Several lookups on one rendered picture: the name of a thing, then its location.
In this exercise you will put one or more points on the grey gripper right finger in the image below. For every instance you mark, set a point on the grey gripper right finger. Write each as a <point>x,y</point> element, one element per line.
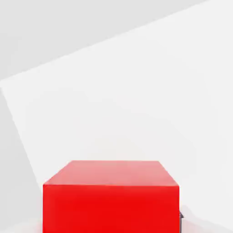
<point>187,224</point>

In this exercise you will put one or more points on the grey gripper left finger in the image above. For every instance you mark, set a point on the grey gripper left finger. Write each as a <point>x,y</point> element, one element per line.
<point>35,229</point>

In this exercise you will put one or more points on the small red cube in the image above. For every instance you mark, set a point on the small red cube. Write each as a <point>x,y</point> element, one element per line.
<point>111,209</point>

